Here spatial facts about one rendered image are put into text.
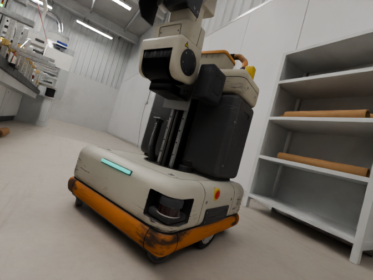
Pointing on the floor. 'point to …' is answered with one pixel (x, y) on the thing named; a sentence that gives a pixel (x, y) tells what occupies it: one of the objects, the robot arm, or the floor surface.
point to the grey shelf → (321, 140)
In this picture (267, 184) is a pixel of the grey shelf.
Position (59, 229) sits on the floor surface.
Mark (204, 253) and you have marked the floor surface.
